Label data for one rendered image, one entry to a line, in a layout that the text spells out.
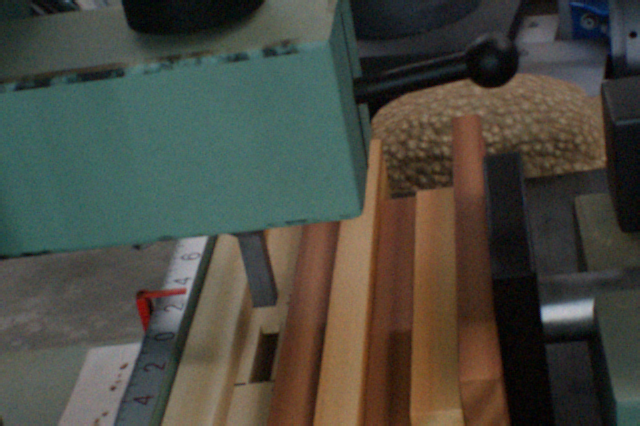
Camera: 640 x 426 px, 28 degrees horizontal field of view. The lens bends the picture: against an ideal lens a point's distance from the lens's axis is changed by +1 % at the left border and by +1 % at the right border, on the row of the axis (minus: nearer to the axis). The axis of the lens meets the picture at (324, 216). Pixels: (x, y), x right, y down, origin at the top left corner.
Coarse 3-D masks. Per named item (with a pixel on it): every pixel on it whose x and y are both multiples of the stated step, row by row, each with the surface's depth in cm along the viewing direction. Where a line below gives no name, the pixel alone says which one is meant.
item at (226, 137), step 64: (320, 0) 45; (0, 64) 45; (64, 64) 44; (128, 64) 43; (192, 64) 43; (256, 64) 42; (320, 64) 42; (0, 128) 44; (64, 128) 44; (128, 128) 44; (192, 128) 44; (256, 128) 44; (320, 128) 43; (0, 192) 46; (64, 192) 45; (128, 192) 45; (192, 192) 45; (256, 192) 45; (320, 192) 45; (0, 256) 47
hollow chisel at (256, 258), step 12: (240, 240) 49; (252, 240) 49; (264, 240) 50; (252, 252) 50; (264, 252) 50; (252, 264) 50; (264, 264) 50; (252, 276) 50; (264, 276) 50; (252, 288) 50; (264, 288) 50; (276, 288) 51; (252, 300) 51; (264, 300) 51; (276, 300) 51
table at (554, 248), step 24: (408, 192) 68; (528, 192) 66; (552, 192) 65; (576, 192) 65; (600, 192) 64; (552, 216) 63; (552, 240) 61; (552, 264) 59; (576, 264) 59; (552, 360) 53; (576, 360) 52; (552, 384) 51; (576, 384) 51; (576, 408) 50
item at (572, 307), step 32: (512, 160) 48; (512, 192) 46; (512, 224) 44; (512, 256) 42; (512, 288) 41; (544, 288) 46; (576, 288) 46; (608, 288) 46; (512, 320) 42; (544, 320) 46; (576, 320) 46; (512, 352) 43; (544, 352) 43; (512, 384) 43; (544, 384) 43; (512, 416) 44; (544, 416) 44
